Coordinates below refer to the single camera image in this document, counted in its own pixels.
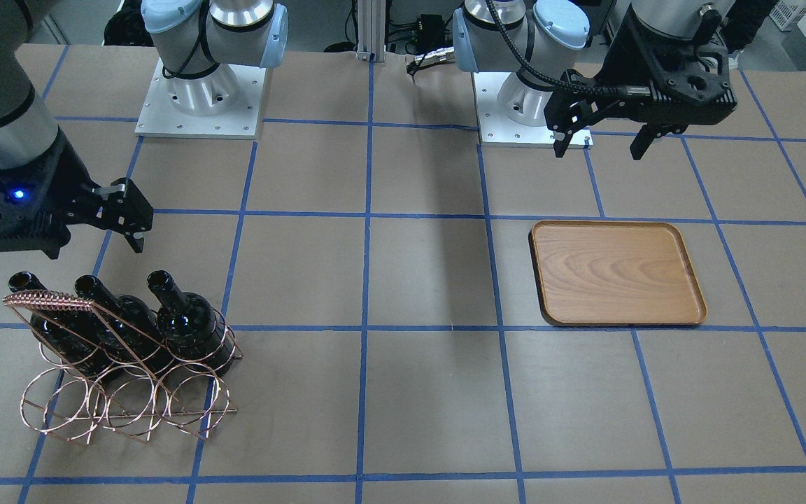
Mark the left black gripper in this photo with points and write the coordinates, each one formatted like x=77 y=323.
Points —
x=620 y=64

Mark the copper wire bottle basket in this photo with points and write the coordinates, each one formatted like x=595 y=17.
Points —
x=127 y=397

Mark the dark wine bottle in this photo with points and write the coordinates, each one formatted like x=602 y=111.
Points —
x=125 y=326
x=193 y=330
x=75 y=335

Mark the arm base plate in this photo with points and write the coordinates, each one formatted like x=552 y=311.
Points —
x=510 y=113
x=225 y=105

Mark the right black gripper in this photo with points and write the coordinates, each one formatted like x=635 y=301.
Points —
x=69 y=183

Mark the wooden tray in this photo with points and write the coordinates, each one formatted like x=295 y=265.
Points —
x=614 y=273

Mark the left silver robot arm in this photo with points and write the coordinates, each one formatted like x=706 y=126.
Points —
x=538 y=43

